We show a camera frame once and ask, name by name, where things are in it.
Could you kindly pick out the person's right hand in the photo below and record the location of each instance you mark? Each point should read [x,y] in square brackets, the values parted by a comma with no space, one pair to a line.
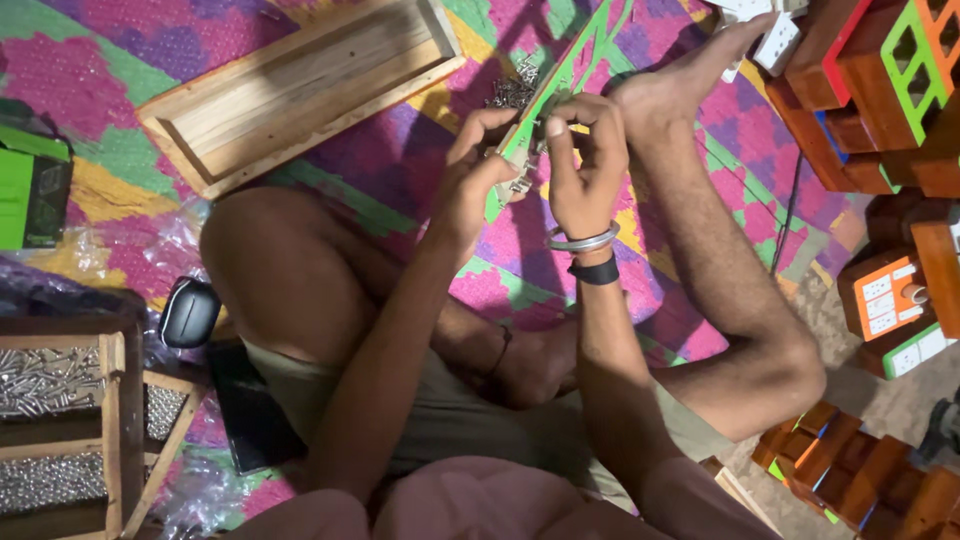
[585,187]

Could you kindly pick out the person's left hand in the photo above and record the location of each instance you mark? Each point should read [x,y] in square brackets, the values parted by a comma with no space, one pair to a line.
[465,202]

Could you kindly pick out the green switchboard plate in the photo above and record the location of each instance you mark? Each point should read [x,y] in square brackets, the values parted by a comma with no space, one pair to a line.
[581,49]

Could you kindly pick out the silver bangle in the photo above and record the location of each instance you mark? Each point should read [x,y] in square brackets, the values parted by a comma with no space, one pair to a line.
[585,241]

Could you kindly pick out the colourful patterned floor mat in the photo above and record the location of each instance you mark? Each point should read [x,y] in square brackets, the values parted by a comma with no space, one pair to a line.
[390,165]

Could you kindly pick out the black wristband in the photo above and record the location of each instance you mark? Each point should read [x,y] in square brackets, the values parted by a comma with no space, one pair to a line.
[596,271]

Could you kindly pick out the pile of loose metal screws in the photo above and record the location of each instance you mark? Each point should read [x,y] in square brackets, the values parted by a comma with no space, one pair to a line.
[516,88]

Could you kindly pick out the person's right leg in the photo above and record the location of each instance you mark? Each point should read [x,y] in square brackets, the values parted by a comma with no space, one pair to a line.
[712,247]

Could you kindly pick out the person's leg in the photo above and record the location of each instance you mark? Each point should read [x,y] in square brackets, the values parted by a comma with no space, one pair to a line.
[300,277]
[712,247]

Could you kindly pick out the black ankle thread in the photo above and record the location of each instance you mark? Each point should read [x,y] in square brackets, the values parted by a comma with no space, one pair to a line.
[501,352]

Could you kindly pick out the person's left leg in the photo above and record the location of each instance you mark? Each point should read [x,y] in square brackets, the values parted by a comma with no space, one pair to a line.
[300,277]

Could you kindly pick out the open wooden box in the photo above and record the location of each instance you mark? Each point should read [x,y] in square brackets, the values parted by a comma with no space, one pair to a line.
[300,90]

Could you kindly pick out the olive shorts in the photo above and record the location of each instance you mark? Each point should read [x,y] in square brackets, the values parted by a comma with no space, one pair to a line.
[450,427]

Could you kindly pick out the white socket module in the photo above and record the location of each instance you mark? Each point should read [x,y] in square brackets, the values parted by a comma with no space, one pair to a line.
[777,43]
[739,7]

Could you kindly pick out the black earbud case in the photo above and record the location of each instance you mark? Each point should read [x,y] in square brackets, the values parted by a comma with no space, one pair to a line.
[189,313]

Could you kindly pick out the black tablet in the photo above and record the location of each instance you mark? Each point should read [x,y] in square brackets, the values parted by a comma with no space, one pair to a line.
[251,412]

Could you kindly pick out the pink shirt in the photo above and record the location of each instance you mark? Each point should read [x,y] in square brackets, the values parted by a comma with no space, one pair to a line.
[480,502]

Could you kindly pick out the pale wooden board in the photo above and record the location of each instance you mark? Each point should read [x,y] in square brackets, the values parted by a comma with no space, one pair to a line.
[739,495]

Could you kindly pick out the wooden compartment tray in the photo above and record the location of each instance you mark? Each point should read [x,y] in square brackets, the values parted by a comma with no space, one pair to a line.
[112,420]

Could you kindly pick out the green and black carton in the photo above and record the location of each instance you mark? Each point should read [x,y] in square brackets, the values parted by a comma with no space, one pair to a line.
[30,195]

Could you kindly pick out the heap of long silver screws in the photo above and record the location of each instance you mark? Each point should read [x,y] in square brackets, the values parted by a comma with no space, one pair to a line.
[45,381]

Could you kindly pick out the heap of small silver nuts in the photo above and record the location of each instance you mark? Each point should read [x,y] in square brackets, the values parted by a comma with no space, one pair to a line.
[49,484]

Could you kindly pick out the orange faced wooden switch box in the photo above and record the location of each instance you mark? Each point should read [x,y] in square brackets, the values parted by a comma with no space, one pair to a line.
[881,296]

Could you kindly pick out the tall stack of wooden switch boxes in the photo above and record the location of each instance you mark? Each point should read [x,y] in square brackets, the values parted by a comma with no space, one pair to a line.
[885,82]

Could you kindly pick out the green faced wooden switch box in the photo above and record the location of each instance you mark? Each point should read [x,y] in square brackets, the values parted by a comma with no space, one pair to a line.
[911,352]

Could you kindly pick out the low row of wooden switch boxes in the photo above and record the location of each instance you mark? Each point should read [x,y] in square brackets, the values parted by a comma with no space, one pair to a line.
[862,480]

